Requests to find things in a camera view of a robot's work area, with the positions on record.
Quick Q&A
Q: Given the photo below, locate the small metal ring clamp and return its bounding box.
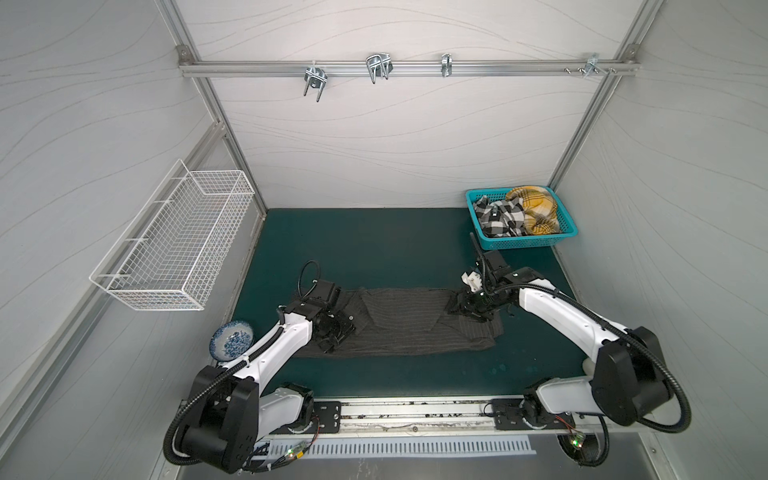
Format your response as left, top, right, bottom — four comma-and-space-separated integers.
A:
441, 53, 453, 78

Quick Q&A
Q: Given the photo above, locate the black white plaid shirt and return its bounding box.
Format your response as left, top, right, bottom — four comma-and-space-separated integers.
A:
472, 196, 527, 238

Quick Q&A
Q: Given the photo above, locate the yellow plaid shirt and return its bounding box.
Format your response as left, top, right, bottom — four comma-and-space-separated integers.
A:
505, 186, 562, 236

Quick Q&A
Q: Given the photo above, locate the metal u-bolt clamp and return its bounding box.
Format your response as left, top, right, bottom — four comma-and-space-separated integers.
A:
303, 65, 328, 102
365, 53, 393, 84

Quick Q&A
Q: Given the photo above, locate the metal u-bolt clamp middle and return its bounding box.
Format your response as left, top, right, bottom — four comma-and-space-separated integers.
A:
365, 53, 393, 84

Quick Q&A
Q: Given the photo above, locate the teal plastic basket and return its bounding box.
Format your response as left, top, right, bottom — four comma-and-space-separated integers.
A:
465, 187, 578, 251

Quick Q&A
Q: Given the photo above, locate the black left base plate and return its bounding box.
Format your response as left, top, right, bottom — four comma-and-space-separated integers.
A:
277, 401, 341, 435

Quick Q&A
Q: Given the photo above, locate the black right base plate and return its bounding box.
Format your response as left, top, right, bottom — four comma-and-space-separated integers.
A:
483, 397, 575, 431

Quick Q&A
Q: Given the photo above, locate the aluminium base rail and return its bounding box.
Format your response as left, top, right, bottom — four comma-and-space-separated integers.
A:
257, 392, 661, 442

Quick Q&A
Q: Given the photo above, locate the aluminium top rail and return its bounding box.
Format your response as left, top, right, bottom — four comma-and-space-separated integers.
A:
179, 57, 641, 78

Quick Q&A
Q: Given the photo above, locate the metal u-bolt clamp left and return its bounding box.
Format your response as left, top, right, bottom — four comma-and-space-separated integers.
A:
303, 65, 328, 102

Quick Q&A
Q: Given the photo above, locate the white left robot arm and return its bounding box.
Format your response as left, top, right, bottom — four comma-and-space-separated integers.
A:
162, 280, 355, 474

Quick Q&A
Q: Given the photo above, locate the white wire basket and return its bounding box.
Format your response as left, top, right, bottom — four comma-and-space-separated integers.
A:
89, 159, 254, 312

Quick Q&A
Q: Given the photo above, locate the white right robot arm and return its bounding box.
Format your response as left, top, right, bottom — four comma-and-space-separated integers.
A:
453, 250, 692, 434

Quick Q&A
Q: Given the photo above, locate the black left cable bundle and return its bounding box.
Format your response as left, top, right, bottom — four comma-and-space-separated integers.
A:
242, 419, 320, 474

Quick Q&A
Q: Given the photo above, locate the white slotted cable duct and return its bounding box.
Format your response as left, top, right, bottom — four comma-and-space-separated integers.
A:
304, 434, 536, 460

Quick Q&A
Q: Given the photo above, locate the dark grey striped shirt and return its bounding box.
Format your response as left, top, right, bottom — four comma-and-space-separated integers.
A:
295, 288, 504, 358

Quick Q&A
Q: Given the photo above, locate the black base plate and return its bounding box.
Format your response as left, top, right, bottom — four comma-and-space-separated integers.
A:
277, 401, 341, 435
483, 397, 575, 431

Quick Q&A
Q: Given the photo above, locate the blue white ceramic bowl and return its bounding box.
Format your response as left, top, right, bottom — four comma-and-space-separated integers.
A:
209, 320, 254, 363

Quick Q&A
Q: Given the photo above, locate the metal bracket clamp right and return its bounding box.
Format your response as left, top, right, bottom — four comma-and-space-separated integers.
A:
563, 53, 617, 79

